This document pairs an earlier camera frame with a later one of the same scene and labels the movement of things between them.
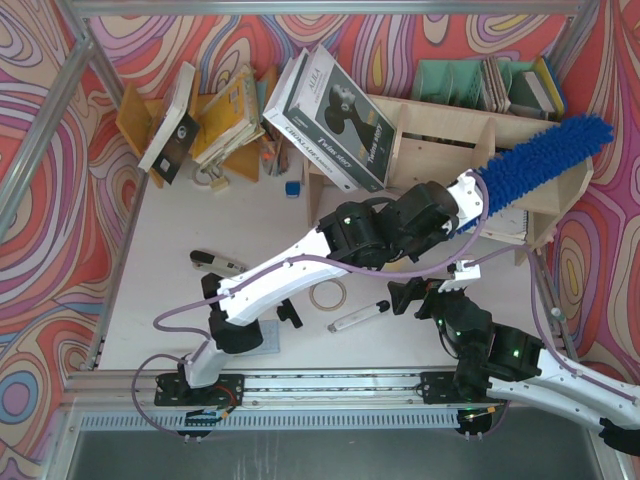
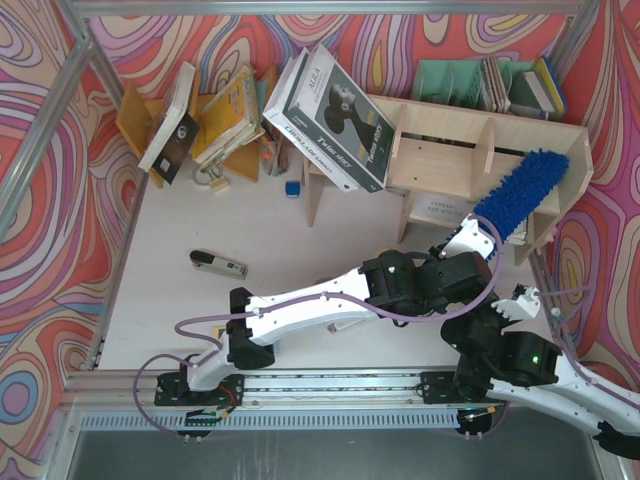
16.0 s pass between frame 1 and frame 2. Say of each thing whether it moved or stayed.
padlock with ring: stayed
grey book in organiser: stayed
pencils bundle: stayed
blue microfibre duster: moved
